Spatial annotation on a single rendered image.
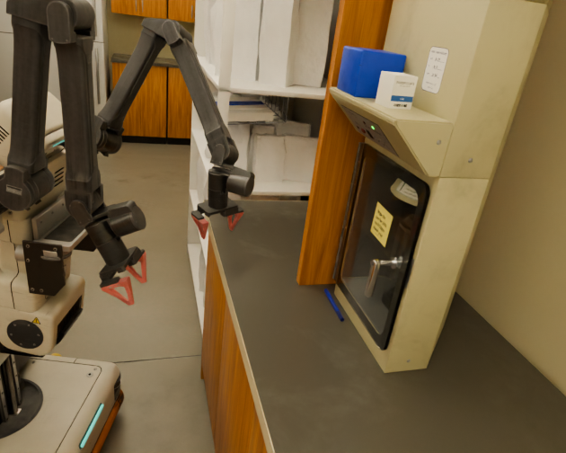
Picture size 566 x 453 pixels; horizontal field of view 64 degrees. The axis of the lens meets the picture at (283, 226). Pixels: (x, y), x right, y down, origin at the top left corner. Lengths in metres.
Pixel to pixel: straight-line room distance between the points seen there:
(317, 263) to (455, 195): 0.53
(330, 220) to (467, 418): 0.58
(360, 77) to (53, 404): 1.54
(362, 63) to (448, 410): 0.74
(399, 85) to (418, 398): 0.65
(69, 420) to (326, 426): 1.13
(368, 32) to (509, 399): 0.89
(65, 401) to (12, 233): 0.77
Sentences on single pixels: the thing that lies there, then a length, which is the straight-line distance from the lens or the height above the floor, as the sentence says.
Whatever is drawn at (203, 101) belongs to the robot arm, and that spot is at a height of 1.40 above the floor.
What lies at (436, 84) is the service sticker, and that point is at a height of 1.56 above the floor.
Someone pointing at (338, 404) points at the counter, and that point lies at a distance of 1.00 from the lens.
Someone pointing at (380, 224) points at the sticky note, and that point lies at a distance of 1.03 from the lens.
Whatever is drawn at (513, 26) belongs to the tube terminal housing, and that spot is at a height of 1.67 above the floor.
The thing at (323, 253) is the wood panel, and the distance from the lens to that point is 1.29.
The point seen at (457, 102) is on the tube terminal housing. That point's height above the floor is 1.54.
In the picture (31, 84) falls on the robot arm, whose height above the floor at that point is 1.46.
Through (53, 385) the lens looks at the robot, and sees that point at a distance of 2.00.
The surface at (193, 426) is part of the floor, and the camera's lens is 2.16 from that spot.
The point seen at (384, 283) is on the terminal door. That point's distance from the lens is 1.03.
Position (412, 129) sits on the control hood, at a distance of 0.81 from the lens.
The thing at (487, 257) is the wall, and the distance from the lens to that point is 1.44.
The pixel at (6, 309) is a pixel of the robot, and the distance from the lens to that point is 1.50.
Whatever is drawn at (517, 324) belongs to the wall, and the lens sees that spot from 1.38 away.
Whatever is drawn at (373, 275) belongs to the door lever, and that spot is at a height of 1.18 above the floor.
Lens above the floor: 1.64
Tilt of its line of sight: 25 degrees down
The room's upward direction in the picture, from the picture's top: 8 degrees clockwise
